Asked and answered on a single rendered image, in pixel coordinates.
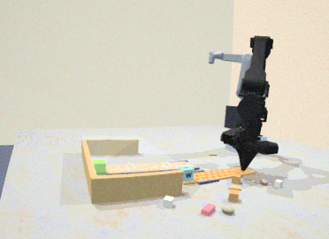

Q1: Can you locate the pink block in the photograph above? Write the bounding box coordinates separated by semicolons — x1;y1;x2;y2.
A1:
202;204;216;216

